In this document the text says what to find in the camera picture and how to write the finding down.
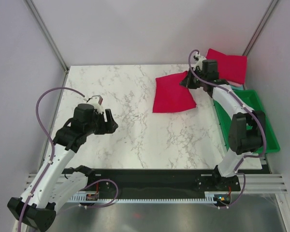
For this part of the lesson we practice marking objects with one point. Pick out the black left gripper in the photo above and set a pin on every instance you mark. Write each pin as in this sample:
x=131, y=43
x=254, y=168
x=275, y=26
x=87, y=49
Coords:
x=108, y=128

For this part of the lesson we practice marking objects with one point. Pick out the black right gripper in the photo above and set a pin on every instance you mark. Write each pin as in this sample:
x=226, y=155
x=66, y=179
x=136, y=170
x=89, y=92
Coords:
x=187, y=81

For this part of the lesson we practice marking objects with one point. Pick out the red t shirt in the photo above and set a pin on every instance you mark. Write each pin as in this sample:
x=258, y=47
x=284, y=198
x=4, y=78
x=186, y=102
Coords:
x=170, y=96
x=230, y=67

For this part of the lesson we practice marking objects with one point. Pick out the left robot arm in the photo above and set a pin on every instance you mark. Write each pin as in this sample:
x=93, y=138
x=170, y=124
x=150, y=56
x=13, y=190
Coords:
x=39, y=204

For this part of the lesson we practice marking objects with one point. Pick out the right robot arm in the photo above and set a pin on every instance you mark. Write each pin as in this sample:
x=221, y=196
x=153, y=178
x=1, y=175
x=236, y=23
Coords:
x=247, y=129

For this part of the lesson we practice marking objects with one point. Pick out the folded teal t shirt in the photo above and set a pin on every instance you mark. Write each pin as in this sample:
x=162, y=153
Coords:
x=237, y=88

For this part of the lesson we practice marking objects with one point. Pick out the folded red t shirt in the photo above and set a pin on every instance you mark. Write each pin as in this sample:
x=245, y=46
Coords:
x=230, y=67

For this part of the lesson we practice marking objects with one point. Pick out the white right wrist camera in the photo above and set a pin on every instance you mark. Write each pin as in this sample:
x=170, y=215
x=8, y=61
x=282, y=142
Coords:
x=199, y=61

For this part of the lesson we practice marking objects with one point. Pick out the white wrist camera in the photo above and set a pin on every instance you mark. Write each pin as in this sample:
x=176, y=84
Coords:
x=95, y=101
x=199, y=61

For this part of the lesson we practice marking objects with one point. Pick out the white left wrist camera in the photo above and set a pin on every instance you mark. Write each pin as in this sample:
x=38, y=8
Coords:
x=95, y=101

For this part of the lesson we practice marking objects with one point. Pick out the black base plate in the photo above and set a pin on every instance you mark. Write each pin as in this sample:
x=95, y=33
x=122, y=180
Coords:
x=156, y=184

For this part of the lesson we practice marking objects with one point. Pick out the right aluminium corner post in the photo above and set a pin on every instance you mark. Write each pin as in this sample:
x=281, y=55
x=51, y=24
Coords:
x=261, y=26

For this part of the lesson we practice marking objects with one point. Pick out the aluminium corner post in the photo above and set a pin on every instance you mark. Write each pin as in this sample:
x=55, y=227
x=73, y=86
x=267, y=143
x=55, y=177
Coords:
x=47, y=35
x=261, y=26

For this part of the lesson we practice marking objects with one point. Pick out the left aluminium corner post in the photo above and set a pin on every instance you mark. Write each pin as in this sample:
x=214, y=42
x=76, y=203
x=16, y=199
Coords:
x=47, y=35

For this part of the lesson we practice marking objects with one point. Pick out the white slotted cable duct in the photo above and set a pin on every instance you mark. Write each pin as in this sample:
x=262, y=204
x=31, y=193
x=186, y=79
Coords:
x=82, y=197

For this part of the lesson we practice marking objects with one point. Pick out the aluminium frame rail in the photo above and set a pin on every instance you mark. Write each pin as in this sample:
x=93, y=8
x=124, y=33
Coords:
x=250, y=183

